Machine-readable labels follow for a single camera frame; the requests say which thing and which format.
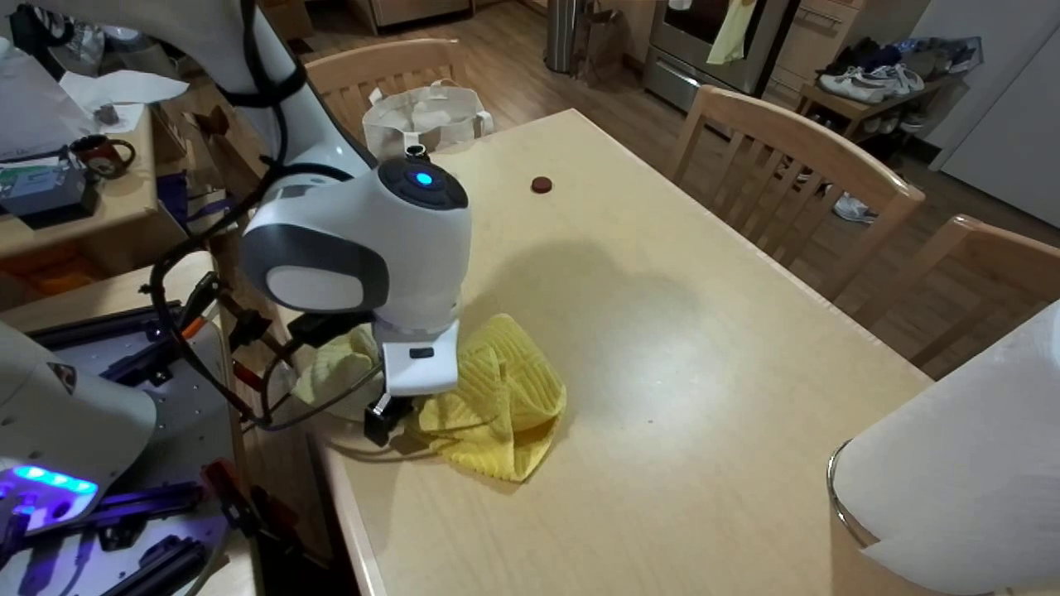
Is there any grey trash can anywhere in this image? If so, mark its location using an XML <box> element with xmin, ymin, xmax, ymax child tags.
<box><xmin>543</xmin><ymin>0</ymin><xmax>586</xmax><ymax>77</ymax></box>

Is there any wooden drawer unit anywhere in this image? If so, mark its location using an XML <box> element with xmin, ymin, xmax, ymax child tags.
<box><xmin>261</xmin><ymin>0</ymin><xmax>478</xmax><ymax>39</ymax></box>

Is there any brown paper bag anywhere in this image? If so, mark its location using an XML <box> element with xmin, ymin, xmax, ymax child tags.
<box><xmin>575</xmin><ymin>7</ymin><xmax>628</xmax><ymax>77</ymax></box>

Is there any black round strap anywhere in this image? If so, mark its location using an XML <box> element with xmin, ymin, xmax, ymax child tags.
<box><xmin>67</xmin><ymin>133</ymin><xmax>138</xmax><ymax>183</ymax></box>

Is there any light wooden cabinet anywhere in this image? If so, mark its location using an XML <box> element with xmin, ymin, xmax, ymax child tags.
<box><xmin>759</xmin><ymin>0</ymin><xmax>871</xmax><ymax>108</ymax></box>

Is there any wooden shoe rack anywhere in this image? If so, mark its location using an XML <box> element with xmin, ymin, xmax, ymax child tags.
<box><xmin>791</xmin><ymin>72</ymin><xmax>955</xmax><ymax>146</ymax></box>

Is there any wooden slat-back chair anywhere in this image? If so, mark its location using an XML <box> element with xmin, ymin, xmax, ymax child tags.
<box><xmin>903</xmin><ymin>213</ymin><xmax>1060</xmax><ymax>374</ymax></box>
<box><xmin>670</xmin><ymin>79</ymin><xmax>930</xmax><ymax>304</ymax></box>

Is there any wooden side desk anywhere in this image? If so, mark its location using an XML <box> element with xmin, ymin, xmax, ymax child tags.
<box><xmin>0</xmin><ymin>101</ymin><xmax>167</xmax><ymax>265</ymax></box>

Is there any white door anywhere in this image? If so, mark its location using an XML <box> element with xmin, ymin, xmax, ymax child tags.
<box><xmin>927</xmin><ymin>0</ymin><xmax>1060</xmax><ymax>233</ymax></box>

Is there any hanging yellow cloth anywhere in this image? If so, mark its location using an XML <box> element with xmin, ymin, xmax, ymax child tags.
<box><xmin>703</xmin><ymin>0</ymin><xmax>760</xmax><ymax>70</ymax></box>

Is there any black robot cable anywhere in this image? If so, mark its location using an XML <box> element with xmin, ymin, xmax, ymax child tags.
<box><xmin>144</xmin><ymin>163</ymin><xmax>392</xmax><ymax>436</ymax></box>

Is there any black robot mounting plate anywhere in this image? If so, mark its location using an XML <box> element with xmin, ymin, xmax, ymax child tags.
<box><xmin>0</xmin><ymin>298</ymin><xmax>240</xmax><ymax>596</ymax></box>

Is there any white grey sneaker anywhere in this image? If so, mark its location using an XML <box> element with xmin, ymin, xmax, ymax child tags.
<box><xmin>830</xmin><ymin>187</ymin><xmax>885</xmax><ymax>228</ymax></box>

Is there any yellow towel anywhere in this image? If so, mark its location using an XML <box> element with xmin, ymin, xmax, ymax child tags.
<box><xmin>286</xmin><ymin>311</ymin><xmax>574</xmax><ymax>491</ymax></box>

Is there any black clamp orange handle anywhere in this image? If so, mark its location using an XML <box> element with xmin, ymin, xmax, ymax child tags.
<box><xmin>102</xmin><ymin>268</ymin><xmax>290</xmax><ymax>394</ymax></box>
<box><xmin>194</xmin><ymin>452</ymin><xmax>290</xmax><ymax>539</ymax></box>

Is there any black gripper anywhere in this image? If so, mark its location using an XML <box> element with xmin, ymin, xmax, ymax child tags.
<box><xmin>282</xmin><ymin>306</ymin><xmax>419</xmax><ymax>451</ymax></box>

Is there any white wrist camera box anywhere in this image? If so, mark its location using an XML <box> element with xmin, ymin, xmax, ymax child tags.
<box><xmin>378</xmin><ymin>315</ymin><xmax>462</xmax><ymax>401</ymax></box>

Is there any dark steel appliance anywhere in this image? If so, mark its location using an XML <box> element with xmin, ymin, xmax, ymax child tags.
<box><xmin>641</xmin><ymin>0</ymin><xmax>781</xmax><ymax>113</ymax></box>

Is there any white paper sheet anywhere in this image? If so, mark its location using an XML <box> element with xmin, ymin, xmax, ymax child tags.
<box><xmin>57</xmin><ymin>66</ymin><xmax>193</xmax><ymax>134</ymax></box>

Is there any white and green tote bag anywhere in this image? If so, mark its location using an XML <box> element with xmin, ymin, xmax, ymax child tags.
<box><xmin>359</xmin><ymin>79</ymin><xmax>498</xmax><ymax>163</ymax></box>

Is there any grey blue device box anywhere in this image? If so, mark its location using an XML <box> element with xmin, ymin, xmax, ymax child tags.
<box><xmin>0</xmin><ymin>150</ymin><xmax>98</xmax><ymax>233</ymax></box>

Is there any white paper towel roll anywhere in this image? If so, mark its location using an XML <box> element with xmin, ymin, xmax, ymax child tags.
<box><xmin>826</xmin><ymin>298</ymin><xmax>1060</xmax><ymax>596</ymax></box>

